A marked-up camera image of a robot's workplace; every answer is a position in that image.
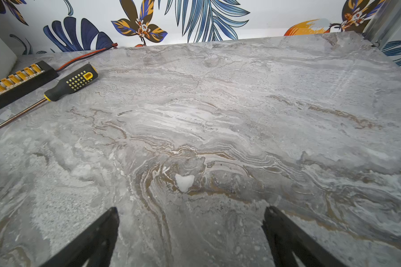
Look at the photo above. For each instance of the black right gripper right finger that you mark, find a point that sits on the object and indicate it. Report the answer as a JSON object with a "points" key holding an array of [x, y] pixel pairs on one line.
{"points": [[287, 241]]}

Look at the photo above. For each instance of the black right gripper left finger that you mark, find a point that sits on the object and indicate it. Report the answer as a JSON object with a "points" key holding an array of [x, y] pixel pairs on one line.
{"points": [[94, 247]]}

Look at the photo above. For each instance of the black yellow screwdriver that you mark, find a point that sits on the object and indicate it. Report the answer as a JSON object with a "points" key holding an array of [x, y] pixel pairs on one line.
{"points": [[70, 84]]}

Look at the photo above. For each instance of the black bit holder case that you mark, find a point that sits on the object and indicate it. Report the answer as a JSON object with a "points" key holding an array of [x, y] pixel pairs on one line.
{"points": [[21, 83]]}

